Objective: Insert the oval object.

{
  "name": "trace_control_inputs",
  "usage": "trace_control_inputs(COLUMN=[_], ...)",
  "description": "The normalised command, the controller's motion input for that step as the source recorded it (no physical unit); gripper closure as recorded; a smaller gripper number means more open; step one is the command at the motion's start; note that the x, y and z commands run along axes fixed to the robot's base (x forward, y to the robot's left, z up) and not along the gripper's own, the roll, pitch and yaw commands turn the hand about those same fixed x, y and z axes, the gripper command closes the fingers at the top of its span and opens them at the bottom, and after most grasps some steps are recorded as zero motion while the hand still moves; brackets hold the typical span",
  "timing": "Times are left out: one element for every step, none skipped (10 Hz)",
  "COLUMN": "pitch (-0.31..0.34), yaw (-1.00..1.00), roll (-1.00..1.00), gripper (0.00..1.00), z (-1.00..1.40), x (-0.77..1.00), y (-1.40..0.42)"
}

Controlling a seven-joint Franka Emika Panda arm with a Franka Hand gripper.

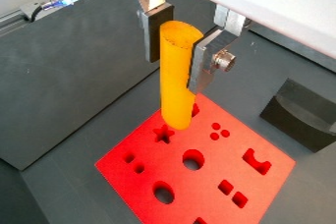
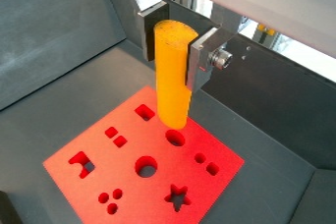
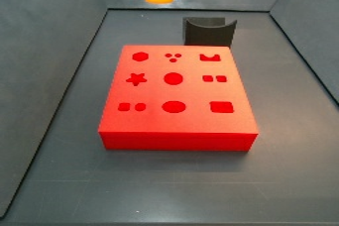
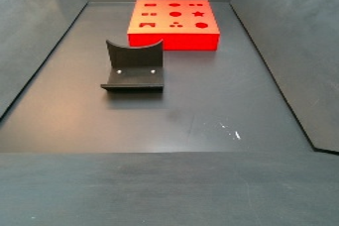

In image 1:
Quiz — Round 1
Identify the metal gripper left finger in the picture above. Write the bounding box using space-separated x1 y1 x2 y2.
135 0 174 63

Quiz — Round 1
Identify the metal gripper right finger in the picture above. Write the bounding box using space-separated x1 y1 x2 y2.
188 5 252 94

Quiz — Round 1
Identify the yellow oval peg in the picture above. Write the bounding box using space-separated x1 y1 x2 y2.
160 21 204 130

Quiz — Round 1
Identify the black block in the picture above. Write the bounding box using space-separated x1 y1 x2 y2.
260 79 336 152

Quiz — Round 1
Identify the dark grey raised panel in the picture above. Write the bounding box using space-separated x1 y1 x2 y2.
0 0 158 170

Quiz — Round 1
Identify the red shape-sorting board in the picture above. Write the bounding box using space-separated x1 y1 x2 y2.
96 95 295 224

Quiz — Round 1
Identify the aluminium frame rail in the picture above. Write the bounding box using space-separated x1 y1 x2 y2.
0 10 30 34

